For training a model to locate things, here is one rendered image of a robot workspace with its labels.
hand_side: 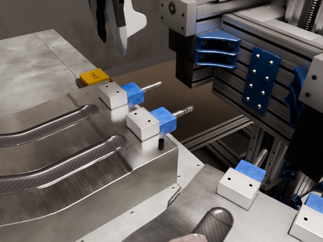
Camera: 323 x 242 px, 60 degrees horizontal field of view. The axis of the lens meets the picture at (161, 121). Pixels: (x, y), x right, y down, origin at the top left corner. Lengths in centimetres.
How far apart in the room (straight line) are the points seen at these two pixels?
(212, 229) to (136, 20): 33
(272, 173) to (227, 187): 70
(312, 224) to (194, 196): 16
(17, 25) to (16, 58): 109
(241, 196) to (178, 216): 9
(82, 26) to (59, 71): 134
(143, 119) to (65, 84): 40
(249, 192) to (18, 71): 74
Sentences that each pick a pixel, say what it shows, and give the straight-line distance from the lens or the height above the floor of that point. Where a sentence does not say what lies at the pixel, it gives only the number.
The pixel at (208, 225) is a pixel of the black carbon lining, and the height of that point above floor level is 85.
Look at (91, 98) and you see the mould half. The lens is 58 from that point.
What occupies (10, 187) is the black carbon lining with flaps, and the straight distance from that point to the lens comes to 45.
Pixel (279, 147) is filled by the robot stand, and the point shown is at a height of 55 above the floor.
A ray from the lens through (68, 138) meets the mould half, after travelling 50.
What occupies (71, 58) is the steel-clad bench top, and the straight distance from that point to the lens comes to 96.
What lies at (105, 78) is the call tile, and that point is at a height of 84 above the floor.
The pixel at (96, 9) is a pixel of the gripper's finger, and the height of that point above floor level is 106.
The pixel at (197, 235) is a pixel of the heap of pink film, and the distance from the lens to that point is 39.
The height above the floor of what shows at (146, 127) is 92.
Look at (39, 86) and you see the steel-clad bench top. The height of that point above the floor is 80.
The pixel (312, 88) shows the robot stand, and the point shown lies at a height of 94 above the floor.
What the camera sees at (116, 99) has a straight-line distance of 53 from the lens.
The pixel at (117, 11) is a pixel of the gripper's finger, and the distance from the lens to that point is 44.
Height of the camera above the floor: 120
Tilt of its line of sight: 39 degrees down
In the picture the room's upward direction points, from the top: straight up
